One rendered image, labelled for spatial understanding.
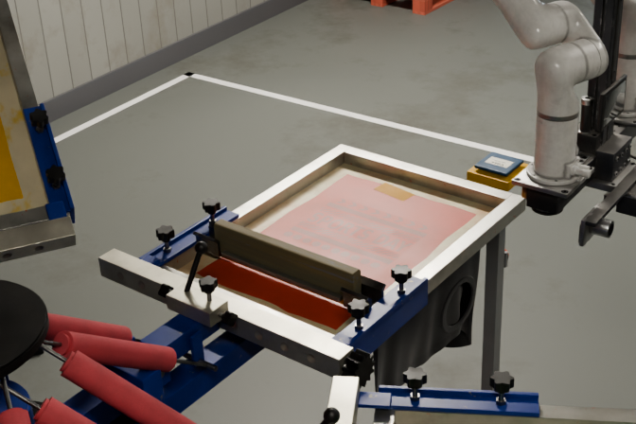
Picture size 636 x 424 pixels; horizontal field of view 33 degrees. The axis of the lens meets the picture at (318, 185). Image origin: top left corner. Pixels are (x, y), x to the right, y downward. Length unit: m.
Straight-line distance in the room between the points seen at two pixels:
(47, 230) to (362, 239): 0.76
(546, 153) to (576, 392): 1.40
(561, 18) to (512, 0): 0.12
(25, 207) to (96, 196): 2.52
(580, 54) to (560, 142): 0.20
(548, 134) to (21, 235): 1.19
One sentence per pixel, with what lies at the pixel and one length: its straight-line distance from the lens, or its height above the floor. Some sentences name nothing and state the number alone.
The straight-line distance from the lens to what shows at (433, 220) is 2.73.
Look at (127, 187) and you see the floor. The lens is 5.09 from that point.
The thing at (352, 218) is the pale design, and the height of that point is 0.96.
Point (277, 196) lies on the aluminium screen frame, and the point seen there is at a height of 0.98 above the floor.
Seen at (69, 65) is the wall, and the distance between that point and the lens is 5.94.
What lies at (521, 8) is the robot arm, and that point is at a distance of 2.48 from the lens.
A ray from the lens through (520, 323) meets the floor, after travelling 4.03.
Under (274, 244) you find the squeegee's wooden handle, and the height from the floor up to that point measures 1.06.
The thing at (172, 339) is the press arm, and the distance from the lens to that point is 2.20.
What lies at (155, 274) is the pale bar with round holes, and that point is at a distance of 2.41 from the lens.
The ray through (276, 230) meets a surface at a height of 0.96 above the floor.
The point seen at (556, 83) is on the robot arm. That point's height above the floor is 1.39.
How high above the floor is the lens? 2.31
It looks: 28 degrees down
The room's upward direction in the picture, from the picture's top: 3 degrees counter-clockwise
